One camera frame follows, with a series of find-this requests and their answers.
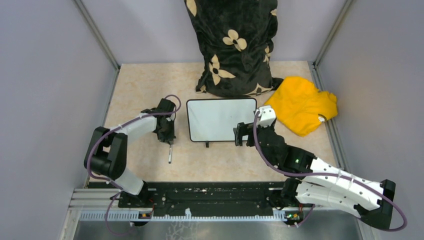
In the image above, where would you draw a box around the right aluminium frame post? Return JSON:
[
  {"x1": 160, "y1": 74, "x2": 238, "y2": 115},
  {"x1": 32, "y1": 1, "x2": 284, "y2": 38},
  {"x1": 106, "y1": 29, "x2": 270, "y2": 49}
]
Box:
[{"x1": 313, "y1": 0, "x2": 356, "y2": 67}]

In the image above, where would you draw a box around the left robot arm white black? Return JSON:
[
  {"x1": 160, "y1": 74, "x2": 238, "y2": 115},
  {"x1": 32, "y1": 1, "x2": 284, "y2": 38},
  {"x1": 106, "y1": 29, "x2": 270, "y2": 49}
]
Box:
[{"x1": 83, "y1": 96, "x2": 182, "y2": 207}]

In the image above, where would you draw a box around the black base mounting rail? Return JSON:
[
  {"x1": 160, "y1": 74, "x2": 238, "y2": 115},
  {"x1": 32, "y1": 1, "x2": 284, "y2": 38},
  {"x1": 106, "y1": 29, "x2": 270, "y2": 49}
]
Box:
[{"x1": 86, "y1": 181, "x2": 312, "y2": 226}]

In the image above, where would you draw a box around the blue capped whiteboard marker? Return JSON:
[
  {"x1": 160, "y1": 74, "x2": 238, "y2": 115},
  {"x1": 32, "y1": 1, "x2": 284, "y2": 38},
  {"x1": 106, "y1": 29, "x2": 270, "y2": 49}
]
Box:
[{"x1": 168, "y1": 144, "x2": 174, "y2": 164}]

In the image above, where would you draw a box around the small whiteboard black frame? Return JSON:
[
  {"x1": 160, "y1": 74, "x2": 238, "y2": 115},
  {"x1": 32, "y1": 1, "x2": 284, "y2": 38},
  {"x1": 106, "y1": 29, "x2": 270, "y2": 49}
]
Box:
[{"x1": 186, "y1": 97, "x2": 258, "y2": 144}]

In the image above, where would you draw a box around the aluminium frame post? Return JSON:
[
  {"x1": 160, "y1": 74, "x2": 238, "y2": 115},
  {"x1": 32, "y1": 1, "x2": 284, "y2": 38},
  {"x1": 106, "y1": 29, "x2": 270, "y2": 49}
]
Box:
[
  {"x1": 72, "y1": 0, "x2": 121, "y2": 71},
  {"x1": 313, "y1": 0, "x2": 356, "y2": 67}
]

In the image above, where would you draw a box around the black floral plush blanket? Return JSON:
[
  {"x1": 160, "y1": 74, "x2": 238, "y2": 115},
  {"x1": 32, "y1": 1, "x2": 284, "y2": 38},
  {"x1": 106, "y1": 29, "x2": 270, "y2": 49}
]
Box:
[{"x1": 184, "y1": 0, "x2": 283, "y2": 98}]

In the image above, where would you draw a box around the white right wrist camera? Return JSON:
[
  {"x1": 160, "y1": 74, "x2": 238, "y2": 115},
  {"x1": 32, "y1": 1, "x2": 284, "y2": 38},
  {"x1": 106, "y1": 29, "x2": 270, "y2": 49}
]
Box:
[{"x1": 254, "y1": 105, "x2": 277, "y2": 128}]

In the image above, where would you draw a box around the yellow folded garment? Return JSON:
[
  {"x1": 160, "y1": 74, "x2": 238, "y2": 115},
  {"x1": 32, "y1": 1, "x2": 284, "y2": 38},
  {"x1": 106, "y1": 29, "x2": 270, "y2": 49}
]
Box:
[{"x1": 265, "y1": 76, "x2": 338, "y2": 137}]

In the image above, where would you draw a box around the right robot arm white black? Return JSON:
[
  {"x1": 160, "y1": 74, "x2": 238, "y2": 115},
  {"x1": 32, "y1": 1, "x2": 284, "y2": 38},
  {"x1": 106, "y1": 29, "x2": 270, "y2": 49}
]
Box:
[{"x1": 233, "y1": 119, "x2": 396, "y2": 232}]

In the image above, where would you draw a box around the left aluminium frame post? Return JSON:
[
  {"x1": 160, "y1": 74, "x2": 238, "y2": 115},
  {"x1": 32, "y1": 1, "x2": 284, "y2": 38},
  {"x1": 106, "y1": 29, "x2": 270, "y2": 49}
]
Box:
[{"x1": 72, "y1": 0, "x2": 121, "y2": 71}]

